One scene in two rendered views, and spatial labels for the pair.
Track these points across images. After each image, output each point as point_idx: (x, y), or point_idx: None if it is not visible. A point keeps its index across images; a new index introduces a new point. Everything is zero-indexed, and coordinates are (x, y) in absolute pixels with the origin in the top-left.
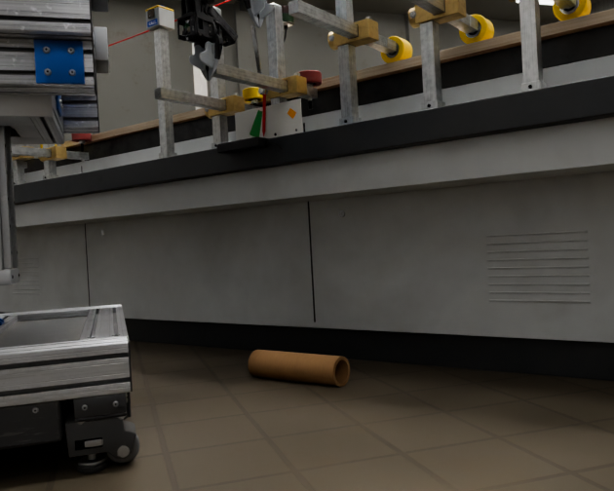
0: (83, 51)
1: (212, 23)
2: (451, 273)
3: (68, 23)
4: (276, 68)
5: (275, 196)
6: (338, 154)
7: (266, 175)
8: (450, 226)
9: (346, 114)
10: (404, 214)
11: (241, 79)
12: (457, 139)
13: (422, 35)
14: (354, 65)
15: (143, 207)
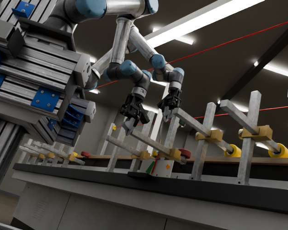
0: (60, 98)
1: (137, 110)
2: None
3: (55, 82)
4: (168, 143)
5: (146, 208)
6: (183, 195)
7: (146, 195)
8: None
9: (194, 175)
10: None
11: (144, 140)
12: (252, 208)
13: (243, 143)
14: (205, 151)
15: (90, 192)
